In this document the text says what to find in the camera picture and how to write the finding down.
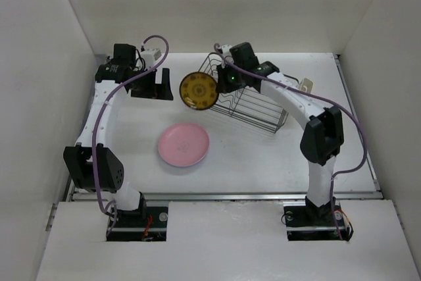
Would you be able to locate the white front cover board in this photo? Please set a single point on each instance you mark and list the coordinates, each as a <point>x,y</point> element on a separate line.
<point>227,241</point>

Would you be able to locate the pink plate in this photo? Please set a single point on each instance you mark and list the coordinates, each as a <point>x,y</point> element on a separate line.
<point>183,144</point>

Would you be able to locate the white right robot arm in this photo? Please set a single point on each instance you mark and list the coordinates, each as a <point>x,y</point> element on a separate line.
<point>322,126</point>

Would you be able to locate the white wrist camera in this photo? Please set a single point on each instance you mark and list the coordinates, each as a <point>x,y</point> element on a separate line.
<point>149,57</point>
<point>225,50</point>

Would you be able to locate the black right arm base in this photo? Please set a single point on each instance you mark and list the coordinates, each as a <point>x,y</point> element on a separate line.
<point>302,226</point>

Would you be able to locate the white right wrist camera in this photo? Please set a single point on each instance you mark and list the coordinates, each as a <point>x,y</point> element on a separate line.
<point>225,50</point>

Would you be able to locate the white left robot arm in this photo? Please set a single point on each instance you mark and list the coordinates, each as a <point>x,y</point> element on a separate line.
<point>91,163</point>

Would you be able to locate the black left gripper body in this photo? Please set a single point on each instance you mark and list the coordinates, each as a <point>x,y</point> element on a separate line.
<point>137,71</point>

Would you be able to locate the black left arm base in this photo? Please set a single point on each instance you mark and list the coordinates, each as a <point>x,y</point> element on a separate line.
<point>147,223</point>

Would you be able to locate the yellow patterned small plate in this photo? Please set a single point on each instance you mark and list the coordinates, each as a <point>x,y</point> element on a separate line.
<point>198,91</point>

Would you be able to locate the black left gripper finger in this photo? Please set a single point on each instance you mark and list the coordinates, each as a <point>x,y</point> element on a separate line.
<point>144,88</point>
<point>163,89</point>

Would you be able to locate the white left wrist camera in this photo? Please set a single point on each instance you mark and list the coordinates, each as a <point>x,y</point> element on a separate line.
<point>149,57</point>

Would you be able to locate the aluminium table edge rail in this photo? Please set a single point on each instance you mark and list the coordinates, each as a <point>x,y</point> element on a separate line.
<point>377,195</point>

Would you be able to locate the grey wire dish rack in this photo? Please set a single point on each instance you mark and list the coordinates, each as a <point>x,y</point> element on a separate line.
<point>249,107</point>

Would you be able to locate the beige cutlery holder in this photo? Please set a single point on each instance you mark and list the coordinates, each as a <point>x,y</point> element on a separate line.
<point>306,85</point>

